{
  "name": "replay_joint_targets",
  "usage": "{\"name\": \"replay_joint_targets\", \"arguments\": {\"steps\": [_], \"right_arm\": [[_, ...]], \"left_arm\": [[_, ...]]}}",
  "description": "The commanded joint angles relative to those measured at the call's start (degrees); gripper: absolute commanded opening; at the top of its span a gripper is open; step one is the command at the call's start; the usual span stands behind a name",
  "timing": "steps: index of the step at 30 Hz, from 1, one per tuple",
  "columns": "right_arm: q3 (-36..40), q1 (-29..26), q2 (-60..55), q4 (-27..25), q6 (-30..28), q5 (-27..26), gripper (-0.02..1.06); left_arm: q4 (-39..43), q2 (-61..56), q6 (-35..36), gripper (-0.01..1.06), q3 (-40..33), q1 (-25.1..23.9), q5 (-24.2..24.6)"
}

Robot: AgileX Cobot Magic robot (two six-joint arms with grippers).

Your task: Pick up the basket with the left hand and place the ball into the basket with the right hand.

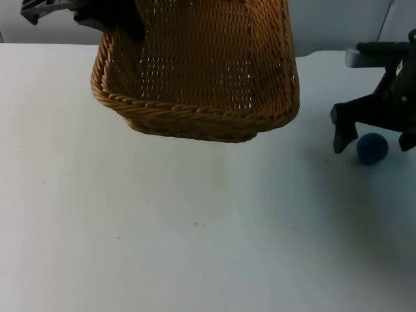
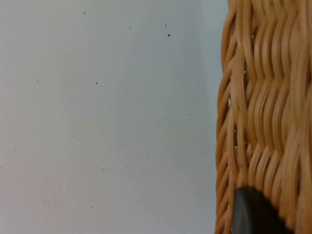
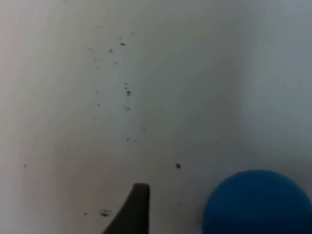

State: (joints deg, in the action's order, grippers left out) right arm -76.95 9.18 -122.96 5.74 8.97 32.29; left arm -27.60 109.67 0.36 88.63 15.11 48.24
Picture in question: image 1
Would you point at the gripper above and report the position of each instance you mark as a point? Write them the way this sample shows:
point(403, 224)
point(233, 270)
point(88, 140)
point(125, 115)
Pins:
point(92, 14)
point(398, 94)

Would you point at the pale brown wicker basket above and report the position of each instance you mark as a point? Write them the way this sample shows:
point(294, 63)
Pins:
point(198, 74)

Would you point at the blue ball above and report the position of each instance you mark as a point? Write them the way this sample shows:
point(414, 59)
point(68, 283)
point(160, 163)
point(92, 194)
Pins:
point(372, 148)

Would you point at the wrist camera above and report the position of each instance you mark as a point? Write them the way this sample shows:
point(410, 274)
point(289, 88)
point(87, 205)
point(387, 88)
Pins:
point(42, 8)
point(367, 57)

